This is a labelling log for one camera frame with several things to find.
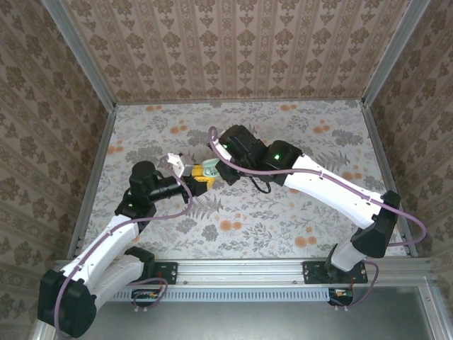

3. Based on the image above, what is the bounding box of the mint green earbud charging case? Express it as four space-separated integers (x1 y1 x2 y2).
200 158 221 179

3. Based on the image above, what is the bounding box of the floral tablecloth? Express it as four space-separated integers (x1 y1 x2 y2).
84 100 408 261

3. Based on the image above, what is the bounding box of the grey metal panel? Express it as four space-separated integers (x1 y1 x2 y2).
56 286 436 340

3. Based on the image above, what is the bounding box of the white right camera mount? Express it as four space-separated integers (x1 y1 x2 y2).
213 141 233 164

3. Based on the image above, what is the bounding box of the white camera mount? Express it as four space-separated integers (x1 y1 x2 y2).
165 152 185 168
213 141 233 164

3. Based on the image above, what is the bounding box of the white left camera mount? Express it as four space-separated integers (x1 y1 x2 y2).
165 152 185 168

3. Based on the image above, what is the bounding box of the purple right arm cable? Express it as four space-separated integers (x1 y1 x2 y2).
207 126 428 311

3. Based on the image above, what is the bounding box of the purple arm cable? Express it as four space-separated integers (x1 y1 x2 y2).
207 126 428 311
52 155 195 339

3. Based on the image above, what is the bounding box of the black cable loop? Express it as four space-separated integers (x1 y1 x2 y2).
250 175 273 195

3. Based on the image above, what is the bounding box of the thin aluminium wall rail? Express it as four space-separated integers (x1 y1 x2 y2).
113 97 365 106

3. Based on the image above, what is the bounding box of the aluminium side rail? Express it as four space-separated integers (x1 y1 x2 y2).
67 104 117 261
360 101 420 258

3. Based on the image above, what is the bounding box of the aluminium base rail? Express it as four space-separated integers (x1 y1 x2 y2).
52 258 435 288

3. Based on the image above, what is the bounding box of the white slotted cable duct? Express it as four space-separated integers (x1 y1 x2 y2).
105 287 332 302

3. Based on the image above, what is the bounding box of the black connector box with wires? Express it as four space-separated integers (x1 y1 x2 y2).
328 287 355 306
132 288 161 307

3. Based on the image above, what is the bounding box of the aluminium frame post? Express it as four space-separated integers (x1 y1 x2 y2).
360 0 432 106
41 0 117 113

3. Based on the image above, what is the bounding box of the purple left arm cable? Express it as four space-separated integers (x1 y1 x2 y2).
52 155 195 339

